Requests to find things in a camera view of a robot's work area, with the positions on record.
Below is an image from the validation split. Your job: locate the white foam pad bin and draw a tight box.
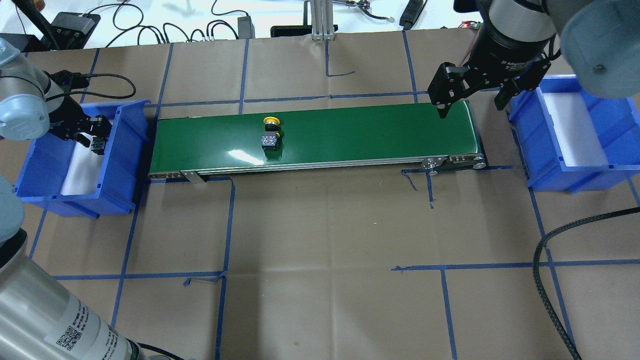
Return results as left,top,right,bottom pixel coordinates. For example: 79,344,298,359
542,92,608,167
60,143,105,196

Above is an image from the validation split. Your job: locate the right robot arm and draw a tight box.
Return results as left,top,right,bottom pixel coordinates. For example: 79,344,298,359
427,0,640,119

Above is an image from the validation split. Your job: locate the black braided cable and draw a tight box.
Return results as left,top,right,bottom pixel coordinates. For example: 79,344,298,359
532,207,640,360

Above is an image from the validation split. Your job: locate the aluminium profile post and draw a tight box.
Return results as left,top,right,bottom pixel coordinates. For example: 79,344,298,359
310,0,336,41

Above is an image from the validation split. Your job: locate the red push button switch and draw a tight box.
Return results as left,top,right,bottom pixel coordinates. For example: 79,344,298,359
90,136,108,156

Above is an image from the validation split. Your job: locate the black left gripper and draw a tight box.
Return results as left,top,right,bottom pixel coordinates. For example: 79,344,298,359
49,97,112,148

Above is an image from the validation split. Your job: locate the green conveyor belt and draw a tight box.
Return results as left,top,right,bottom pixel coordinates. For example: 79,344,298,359
148,101,489,182

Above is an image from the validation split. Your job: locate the blue plastic bin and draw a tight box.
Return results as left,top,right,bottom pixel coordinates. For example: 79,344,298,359
508,75,640,194
14,99,149,219

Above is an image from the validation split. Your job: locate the white foam pad left bin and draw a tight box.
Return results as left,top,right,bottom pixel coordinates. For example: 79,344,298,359
60,143,105,196

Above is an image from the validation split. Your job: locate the yellow push button switch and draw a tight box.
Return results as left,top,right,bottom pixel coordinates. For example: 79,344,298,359
261,116,281,152

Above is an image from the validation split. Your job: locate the left blue plastic bin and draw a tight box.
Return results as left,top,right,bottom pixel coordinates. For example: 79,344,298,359
14,99,149,219

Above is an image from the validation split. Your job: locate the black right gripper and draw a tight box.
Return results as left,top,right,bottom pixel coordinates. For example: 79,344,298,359
427,25,552,119

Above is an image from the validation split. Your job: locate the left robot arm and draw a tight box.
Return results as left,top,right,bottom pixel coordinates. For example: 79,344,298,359
1,39,147,360

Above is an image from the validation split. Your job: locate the right blue plastic bin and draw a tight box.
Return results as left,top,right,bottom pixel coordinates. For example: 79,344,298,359
508,75,640,194

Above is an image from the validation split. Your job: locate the black power adapter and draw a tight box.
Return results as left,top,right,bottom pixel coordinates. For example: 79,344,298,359
237,15,256,39

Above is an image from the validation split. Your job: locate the white foam pad right bin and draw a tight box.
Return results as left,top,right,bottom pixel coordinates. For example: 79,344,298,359
542,92,608,167

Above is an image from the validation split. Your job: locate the red black wire pair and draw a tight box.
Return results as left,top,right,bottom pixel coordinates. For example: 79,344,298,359
460,22,486,66

